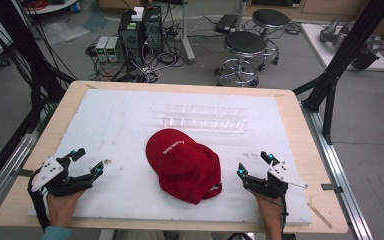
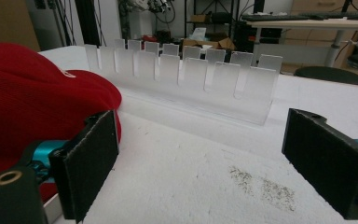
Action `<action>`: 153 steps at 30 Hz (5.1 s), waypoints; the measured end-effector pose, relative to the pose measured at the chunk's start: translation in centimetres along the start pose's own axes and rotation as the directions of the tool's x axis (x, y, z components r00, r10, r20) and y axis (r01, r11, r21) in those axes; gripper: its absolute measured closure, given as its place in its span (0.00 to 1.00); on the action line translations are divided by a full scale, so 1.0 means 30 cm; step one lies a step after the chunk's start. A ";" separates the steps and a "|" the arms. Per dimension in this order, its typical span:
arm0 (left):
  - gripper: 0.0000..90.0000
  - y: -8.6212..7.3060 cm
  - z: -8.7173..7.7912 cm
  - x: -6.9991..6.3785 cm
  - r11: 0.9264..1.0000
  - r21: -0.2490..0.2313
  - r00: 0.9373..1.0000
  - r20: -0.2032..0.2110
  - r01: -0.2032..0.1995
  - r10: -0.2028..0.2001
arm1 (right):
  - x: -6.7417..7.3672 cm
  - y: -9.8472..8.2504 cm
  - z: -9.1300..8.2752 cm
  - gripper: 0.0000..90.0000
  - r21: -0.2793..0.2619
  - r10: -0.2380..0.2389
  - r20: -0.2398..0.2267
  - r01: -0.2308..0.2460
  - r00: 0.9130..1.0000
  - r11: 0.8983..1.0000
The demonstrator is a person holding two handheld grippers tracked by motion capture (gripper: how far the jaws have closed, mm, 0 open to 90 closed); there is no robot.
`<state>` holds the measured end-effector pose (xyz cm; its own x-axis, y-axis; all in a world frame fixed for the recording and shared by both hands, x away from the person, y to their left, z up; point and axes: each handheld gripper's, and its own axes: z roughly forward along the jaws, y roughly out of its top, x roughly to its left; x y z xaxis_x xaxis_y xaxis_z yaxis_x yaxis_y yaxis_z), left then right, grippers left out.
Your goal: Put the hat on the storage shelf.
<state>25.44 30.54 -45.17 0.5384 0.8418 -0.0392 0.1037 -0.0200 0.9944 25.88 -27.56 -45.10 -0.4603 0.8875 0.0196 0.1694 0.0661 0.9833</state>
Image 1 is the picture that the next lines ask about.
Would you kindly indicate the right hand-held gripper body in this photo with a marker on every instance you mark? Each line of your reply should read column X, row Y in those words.
column 281, row 173

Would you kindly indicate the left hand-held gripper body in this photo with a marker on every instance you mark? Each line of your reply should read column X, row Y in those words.
column 48, row 171

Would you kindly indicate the red baseball cap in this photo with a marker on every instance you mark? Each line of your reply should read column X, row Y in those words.
column 183, row 166

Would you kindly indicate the person's right hand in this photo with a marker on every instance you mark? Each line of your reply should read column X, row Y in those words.
column 271, row 210

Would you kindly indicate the person's left hand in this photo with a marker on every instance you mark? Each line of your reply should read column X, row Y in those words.
column 61, row 208

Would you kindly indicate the grey tape strip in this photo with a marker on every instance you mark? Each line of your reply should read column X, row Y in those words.
column 331, row 188
column 25, row 172

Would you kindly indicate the white foam mat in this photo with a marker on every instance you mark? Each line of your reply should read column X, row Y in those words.
column 126, row 133

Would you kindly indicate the thin wooden stick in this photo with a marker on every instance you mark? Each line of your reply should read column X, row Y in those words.
column 319, row 215

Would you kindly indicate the clear acrylic rack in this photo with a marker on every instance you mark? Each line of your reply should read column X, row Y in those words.
column 206, row 118

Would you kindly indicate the grey bench power supply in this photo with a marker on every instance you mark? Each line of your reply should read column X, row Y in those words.
column 114, row 49
column 101, row 48

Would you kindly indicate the black round stool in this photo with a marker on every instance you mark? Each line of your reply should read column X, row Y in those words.
column 245, row 43
column 270, row 17

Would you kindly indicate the white floor board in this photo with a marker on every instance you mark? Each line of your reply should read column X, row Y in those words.
column 326, row 50

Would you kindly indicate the clear plastic sheet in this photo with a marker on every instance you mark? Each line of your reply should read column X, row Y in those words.
column 70, row 28

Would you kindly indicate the black computer tower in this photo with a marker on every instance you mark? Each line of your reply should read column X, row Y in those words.
column 153, row 30
column 130, row 33

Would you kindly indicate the flat black device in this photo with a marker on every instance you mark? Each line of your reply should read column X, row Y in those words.
column 226, row 23

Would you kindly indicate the grey metal table leg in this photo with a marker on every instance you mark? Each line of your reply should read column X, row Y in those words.
column 187, row 36

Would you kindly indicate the white box with black plug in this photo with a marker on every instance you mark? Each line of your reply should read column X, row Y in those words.
column 137, row 14

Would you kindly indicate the aluminium rail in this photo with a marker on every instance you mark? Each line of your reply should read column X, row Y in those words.
column 6, row 166
column 336, row 160

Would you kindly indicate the black metal frame post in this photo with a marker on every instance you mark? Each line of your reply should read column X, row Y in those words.
column 343, row 56
column 30, row 60

